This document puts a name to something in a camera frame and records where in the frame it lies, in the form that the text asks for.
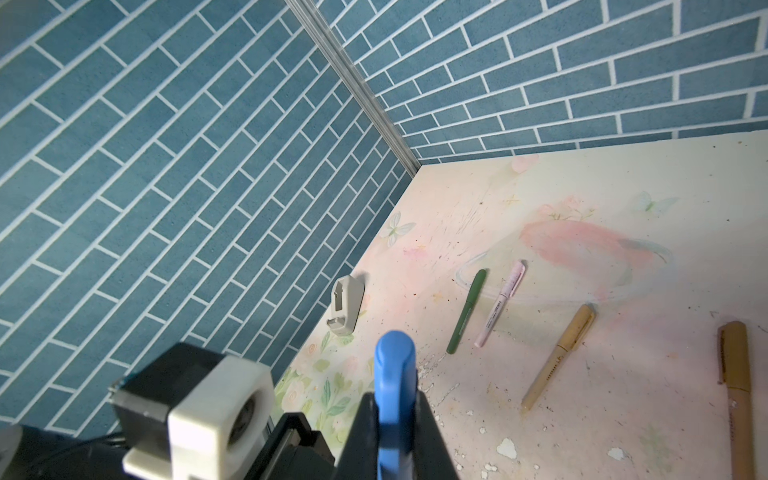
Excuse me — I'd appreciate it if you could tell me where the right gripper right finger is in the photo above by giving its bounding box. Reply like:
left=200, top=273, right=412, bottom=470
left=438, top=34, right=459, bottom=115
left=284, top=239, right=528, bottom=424
left=413, top=391, right=459, bottom=480

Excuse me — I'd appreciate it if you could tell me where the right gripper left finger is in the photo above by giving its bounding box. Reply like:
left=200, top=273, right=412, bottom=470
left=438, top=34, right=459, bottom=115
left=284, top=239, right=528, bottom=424
left=333, top=392, right=379, bottom=480

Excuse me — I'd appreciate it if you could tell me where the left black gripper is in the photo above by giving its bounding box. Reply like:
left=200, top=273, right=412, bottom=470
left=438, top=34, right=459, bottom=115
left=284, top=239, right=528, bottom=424
left=244, top=412, right=335, bottom=480

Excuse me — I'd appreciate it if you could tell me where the blue pen cap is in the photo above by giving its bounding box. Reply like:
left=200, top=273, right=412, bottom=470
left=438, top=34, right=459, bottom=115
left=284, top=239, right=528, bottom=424
left=374, top=330, right=417, bottom=479

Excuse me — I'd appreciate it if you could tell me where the green pen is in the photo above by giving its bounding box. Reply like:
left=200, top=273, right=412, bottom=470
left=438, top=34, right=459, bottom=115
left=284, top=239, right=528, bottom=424
left=446, top=269, right=487, bottom=354

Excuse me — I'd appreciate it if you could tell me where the pink pen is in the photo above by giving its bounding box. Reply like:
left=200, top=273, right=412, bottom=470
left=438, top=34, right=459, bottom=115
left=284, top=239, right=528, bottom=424
left=474, top=260, right=527, bottom=348

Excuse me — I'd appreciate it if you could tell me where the brown pen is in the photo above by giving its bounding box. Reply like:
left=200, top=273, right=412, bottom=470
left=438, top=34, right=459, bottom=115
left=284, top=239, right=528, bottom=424
left=717, top=320, right=756, bottom=479

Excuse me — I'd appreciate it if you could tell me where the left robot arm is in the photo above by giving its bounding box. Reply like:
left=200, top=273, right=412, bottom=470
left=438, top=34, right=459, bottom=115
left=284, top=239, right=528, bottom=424
left=1, top=413, right=335, bottom=479

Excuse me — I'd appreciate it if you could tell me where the grey stapler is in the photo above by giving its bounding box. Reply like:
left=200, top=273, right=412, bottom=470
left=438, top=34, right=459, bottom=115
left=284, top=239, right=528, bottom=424
left=323, top=275, right=365, bottom=337

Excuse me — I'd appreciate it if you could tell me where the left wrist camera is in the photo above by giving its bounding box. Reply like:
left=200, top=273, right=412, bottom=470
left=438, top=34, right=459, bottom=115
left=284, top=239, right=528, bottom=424
left=109, top=343, right=275, bottom=479

